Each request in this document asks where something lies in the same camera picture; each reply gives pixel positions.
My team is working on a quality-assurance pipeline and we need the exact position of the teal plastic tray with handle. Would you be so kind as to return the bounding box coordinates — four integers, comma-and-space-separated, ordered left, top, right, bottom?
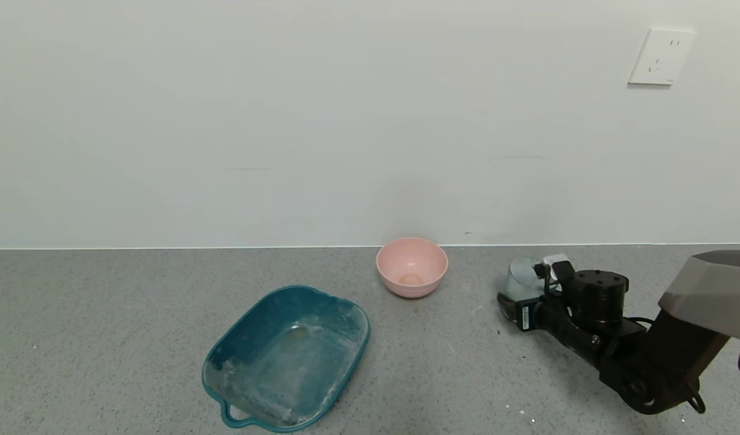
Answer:
202, 285, 371, 433

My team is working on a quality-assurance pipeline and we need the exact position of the clear ribbed plastic cup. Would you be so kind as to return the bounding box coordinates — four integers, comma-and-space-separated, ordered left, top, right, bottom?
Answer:
505, 257, 552, 303

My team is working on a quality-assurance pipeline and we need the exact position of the pink plastic bowl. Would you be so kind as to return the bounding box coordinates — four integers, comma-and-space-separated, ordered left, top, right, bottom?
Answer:
376, 237, 449, 299

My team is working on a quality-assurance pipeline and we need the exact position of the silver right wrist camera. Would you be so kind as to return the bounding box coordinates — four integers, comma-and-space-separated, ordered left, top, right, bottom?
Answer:
542, 254, 577, 286

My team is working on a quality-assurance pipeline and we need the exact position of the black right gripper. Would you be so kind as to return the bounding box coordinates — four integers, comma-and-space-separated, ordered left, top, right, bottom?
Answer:
497, 292, 574, 339

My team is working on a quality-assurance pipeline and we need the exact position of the white wall socket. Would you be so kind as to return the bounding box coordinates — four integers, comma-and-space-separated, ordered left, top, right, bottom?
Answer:
628, 28, 697, 86

